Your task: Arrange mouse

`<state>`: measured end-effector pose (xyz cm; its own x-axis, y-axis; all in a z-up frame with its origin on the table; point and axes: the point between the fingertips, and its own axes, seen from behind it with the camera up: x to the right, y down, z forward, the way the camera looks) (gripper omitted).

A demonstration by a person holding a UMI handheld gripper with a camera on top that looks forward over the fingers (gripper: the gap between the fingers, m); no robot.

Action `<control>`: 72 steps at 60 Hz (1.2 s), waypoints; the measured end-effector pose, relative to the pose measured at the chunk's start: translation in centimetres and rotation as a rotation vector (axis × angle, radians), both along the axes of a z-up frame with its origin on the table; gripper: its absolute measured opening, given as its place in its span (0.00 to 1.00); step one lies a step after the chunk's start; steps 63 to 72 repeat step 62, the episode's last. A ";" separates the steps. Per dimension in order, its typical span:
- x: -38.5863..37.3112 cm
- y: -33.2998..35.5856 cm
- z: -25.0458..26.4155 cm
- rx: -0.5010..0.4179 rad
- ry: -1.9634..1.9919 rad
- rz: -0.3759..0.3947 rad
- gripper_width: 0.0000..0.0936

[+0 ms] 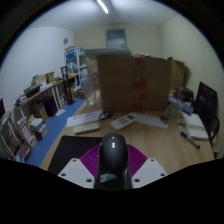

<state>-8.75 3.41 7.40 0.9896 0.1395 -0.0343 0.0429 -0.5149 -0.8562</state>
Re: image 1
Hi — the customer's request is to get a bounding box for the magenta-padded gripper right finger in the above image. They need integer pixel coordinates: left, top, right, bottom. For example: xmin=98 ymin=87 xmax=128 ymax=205
xmin=126 ymin=143 xmax=168 ymax=190

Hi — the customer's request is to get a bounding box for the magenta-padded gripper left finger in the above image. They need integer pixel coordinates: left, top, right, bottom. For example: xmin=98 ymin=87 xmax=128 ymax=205
xmin=57 ymin=143 xmax=104 ymax=190

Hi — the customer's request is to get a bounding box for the shelf unit with books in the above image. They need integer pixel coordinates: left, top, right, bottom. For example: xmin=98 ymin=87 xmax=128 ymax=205
xmin=0 ymin=74 xmax=68 ymax=164

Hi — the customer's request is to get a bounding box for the white and blue cabinet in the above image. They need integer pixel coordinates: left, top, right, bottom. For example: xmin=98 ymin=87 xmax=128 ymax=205
xmin=64 ymin=46 xmax=89 ymax=98

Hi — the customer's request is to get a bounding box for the cream remote control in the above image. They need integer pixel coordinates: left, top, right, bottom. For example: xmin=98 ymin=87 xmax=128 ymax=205
xmin=73 ymin=121 xmax=102 ymax=135

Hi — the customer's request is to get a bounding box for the black office chair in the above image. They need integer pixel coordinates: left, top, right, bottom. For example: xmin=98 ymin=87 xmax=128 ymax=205
xmin=194 ymin=81 xmax=221 ymax=158

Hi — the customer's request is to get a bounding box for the blue book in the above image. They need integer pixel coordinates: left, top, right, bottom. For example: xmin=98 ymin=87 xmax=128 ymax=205
xmin=168 ymin=95 xmax=194 ymax=116

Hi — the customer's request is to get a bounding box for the black computer mouse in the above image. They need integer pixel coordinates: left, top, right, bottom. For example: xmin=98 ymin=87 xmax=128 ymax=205
xmin=98 ymin=132 xmax=130 ymax=184

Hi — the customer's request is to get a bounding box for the black marker pen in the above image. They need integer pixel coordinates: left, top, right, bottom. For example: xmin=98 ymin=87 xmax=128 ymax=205
xmin=180 ymin=131 xmax=201 ymax=150

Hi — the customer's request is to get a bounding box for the clear plastic container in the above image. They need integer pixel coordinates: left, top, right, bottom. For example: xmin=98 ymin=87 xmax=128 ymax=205
xmin=81 ymin=73 xmax=99 ymax=107

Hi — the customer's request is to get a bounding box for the window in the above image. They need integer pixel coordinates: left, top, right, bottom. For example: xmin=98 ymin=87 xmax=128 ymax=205
xmin=105 ymin=28 xmax=128 ymax=51

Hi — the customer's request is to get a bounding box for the white paper sheet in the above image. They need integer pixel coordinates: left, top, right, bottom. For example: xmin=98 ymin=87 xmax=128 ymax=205
xmin=65 ymin=109 xmax=104 ymax=128
xmin=131 ymin=111 xmax=170 ymax=130

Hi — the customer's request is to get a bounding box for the ceiling light tube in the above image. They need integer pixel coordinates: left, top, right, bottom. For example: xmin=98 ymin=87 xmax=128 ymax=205
xmin=96 ymin=0 xmax=110 ymax=15

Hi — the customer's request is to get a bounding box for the white remote control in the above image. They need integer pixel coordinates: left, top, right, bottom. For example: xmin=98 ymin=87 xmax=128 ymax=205
xmin=110 ymin=113 xmax=138 ymax=131

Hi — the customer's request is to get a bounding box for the large brown cardboard box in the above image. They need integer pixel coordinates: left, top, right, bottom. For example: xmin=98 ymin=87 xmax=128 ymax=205
xmin=96 ymin=54 xmax=173 ymax=114

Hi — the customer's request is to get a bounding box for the small brown cardboard box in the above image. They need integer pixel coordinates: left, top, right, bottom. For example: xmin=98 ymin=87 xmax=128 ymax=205
xmin=166 ymin=56 xmax=186 ymax=91

